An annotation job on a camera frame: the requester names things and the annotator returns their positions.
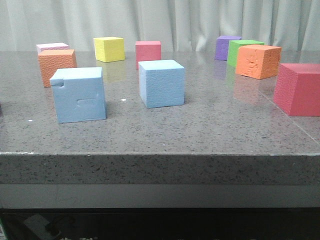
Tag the light blue foam block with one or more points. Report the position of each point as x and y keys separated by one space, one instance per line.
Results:
x=161 y=83

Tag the dented blue foam block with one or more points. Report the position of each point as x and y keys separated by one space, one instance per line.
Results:
x=79 y=94

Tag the small red foam block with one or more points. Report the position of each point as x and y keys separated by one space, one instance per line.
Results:
x=147 y=51

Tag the yellow foam block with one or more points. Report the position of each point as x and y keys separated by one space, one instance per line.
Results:
x=109 y=49

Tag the purple foam block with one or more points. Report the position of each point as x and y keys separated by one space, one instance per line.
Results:
x=222 y=46

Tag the grey curtain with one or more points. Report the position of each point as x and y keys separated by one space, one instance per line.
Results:
x=180 y=25

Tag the green foam block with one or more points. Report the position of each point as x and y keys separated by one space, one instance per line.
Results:
x=233 y=49

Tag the dented orange foam block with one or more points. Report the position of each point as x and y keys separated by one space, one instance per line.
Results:
x=258 y=61

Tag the pink lilac foam block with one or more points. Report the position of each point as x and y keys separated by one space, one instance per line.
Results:
x=52 y=46

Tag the orange foam block left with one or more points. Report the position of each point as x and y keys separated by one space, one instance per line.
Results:
x=52 y=60

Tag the large red foam block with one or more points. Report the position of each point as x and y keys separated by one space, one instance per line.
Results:
x=297 y=90

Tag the grey power adapter under table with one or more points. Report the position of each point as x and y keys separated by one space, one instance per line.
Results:
x=41 y=227

